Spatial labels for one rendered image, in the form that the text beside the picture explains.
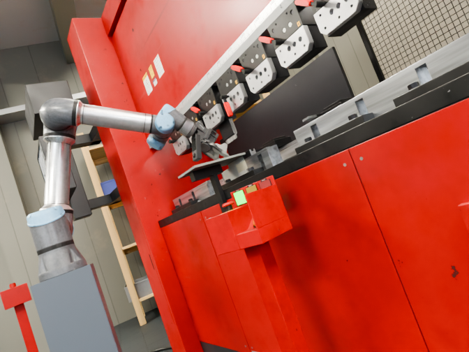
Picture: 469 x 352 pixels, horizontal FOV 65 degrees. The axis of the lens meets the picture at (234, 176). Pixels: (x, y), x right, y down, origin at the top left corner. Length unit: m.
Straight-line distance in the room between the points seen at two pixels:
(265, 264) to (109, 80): 1.80
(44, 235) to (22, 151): 3.64
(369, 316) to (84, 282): 0.89
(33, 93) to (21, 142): 2.37
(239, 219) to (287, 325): 0.35
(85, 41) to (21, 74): 2.64
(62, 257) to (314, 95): 1.38
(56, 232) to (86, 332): 0.33
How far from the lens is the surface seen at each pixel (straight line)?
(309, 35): 1.28
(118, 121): 1.45
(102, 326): 1.33
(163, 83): 2.14
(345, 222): 1.15
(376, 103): 1.15
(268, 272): 1.17
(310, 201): 1.22
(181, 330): 2.43
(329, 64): 1.92
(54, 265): 1.34
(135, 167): 2.43
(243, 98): 1.54
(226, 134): 1.74
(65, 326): 1.33
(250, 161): 1.60
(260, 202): 1.11
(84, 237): 4.72
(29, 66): 5.33
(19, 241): 4.65
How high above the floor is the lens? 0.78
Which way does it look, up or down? 5 degrees up
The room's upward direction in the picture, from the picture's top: 20 degrees counter-clockwise
